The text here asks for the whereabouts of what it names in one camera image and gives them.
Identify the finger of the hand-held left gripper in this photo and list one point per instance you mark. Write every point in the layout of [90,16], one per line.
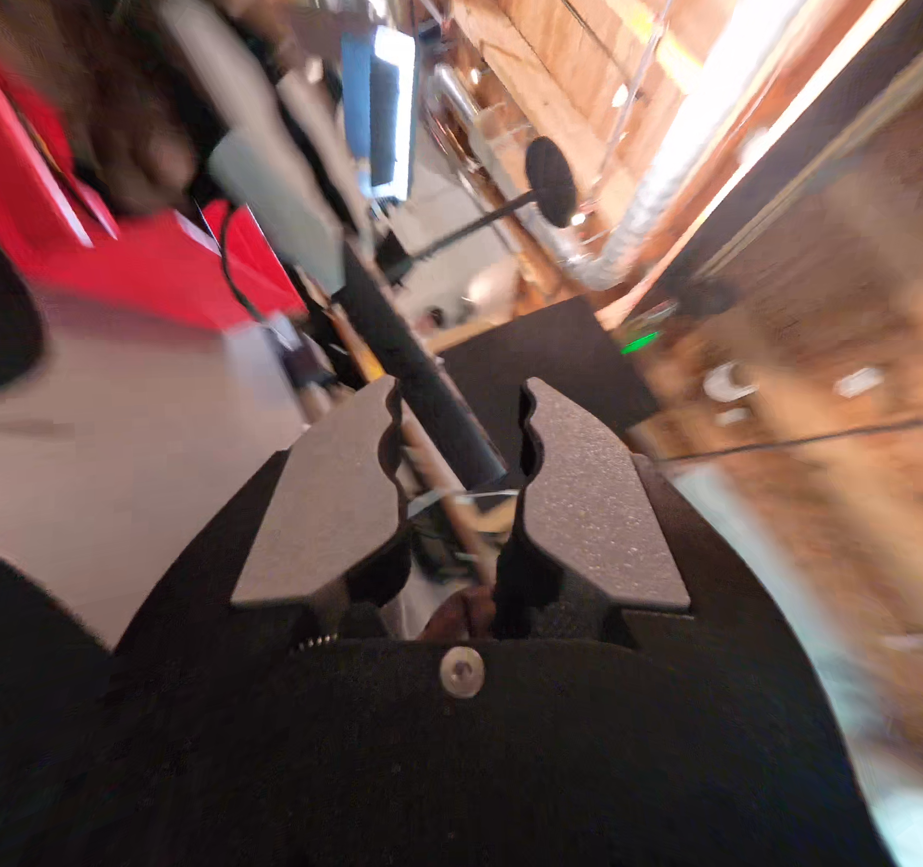
[281,211]
[324,146]

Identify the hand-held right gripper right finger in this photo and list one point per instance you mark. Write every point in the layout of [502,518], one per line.
[598,506]

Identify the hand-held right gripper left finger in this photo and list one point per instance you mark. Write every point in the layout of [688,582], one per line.
[324,506]

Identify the red plastic bin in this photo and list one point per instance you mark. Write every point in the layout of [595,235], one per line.
[144,261]

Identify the person's left hand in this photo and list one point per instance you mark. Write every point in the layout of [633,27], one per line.
[137,139]

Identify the lit display screen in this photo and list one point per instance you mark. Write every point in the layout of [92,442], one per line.
[382,117]

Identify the black flat panel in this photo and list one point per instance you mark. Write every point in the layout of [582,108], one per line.
[562,355]

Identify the black pole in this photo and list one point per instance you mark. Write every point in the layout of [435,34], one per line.
[418,377]

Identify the black disc on rod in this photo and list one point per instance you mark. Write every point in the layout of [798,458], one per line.
[552,182]

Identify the silver ventilation duct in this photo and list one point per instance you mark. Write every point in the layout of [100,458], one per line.
[627,247]

